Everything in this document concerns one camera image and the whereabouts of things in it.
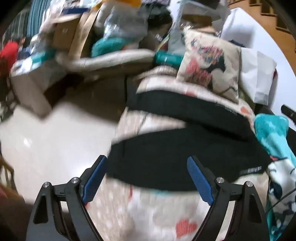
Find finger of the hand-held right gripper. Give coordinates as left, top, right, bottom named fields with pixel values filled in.
left=281, top=105, right=296, bottom=124

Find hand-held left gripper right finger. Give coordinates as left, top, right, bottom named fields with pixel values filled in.
left=187, top=156, right=272, bottom=241

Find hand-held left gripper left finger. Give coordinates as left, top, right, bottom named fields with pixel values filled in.
left=25, top=155, right=109, bottom=241

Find black pants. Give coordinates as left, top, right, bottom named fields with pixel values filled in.
left=107, top=89, right=273, bottom=193

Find teal fleece blanket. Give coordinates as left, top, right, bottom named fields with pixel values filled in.
left=253, top=113, right=296, bottom=239

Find white paper bag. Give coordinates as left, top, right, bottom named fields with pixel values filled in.
left=239, top=47, right=278, bottom=105

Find quilted heart-print blanket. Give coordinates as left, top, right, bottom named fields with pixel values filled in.
left=88, top=66, right=273, bottom=241

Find wooden chair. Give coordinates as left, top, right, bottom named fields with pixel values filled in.
left=0, top=153, right=19, bottom=200

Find floral printed cushion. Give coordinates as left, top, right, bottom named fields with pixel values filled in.
left=177, top=29, right=242, bottom=102

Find orange wooden panel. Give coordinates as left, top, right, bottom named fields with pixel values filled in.
left=228, top=0, right=296, bottom=50

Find low table with patterned cloth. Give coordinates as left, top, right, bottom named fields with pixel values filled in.
left=10, top=56, right=70, bottom=116

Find beige padded cushion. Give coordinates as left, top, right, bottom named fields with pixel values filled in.
left=57, top=49, right=158, bottom=75

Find teal pouch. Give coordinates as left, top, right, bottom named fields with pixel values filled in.
left=154, top=51, right=185, bottom=69

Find teal cloth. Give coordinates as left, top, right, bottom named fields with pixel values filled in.
left=91, top=37, right=139, bottom=57

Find grey bag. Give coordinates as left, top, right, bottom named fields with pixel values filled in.
left=168, top=28, right=185, bottom=52

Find brown paper bag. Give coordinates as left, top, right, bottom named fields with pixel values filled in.
left=68, top=9, right=102, bottom=58

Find cardboard box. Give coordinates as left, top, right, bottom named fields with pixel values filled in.
left=52, top=11, right=86, bottom=54

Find red cloth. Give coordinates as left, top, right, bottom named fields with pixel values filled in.
left=0, top=42, right=19, bottom=66

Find clear plastic bag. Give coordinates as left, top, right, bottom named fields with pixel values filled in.
left=103, top=5, right=148, bottom=40

